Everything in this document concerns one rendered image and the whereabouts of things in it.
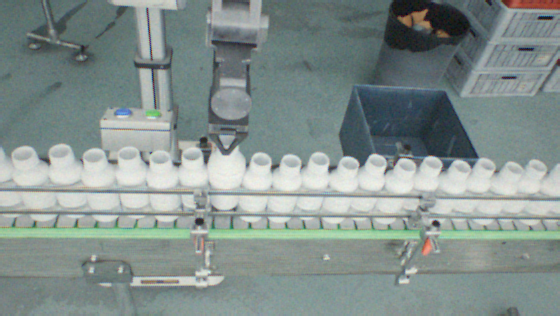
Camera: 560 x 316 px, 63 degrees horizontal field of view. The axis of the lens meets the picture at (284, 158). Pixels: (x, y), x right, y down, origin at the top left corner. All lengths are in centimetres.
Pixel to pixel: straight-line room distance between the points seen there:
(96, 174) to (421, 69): 208
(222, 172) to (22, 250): 45
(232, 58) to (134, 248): 50
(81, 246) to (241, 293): 109
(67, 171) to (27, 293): 126
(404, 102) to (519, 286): 123
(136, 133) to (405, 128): 97
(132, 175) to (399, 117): 99
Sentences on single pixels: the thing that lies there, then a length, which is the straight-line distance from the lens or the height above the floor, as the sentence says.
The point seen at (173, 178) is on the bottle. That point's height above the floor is 113.
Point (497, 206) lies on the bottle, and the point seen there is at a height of 107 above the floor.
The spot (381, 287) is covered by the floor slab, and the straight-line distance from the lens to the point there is 214.
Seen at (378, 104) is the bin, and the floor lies 88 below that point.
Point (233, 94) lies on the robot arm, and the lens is 64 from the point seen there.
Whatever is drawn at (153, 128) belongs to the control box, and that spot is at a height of 111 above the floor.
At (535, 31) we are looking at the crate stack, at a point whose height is 52.
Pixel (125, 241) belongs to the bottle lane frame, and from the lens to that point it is 99.
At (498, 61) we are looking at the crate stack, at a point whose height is 29.
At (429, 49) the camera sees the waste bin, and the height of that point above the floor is 56.
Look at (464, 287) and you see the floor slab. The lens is 231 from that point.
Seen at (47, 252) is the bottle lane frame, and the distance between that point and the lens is 106.
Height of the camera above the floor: 179
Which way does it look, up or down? 46 degrees down
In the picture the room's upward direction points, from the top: 11 degrees clockwise
